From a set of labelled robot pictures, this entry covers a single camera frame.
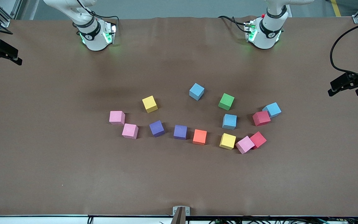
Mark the orange foam cube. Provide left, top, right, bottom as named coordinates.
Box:
left=193, top=129, right=207, bottom=146

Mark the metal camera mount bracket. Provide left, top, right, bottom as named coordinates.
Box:
left=172, top=206, right=190, bottom=224

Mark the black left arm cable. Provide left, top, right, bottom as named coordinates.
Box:
left=330, top=19, right=358, bottom=78

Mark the blue foam cube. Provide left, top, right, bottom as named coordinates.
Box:
left=222, top=114, right=237, bottom=130
left=189, top=83, right=205, bottom=101
left=262, top=102, right=282, bottom=118

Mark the brown table cover sheet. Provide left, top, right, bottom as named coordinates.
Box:
left=0, top=16, right=358, bottom=217

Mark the pink foam cube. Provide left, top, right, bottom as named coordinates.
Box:
left=122, top=124, right=139, bottom=139
left=235, top=136, right=255, bottom=154
left=109, top=111, right=126, bottom=125

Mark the green foam cube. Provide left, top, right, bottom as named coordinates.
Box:
left=218, top=93, right=235, bottom=111

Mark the purple foam cube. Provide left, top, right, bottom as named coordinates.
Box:
left=149, top=120, right=166, bottom=138
left=173, top=125, right=188, bottom=140

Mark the red foam cube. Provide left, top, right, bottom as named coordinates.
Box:
left=252, top=111, right=271, bottom=127
left=249, top=131, right=267, bottom=150

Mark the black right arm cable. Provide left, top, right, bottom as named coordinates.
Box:
left=75, top=0, right=119, bottom=21

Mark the black arm base cable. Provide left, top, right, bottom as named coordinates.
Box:
left=218, top=15, right=251, bottom=33

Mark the yellow foam cube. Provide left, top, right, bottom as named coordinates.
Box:
left=142, top=96, right=158, bottom=113
left=219, top=133, right=236, bottom=150

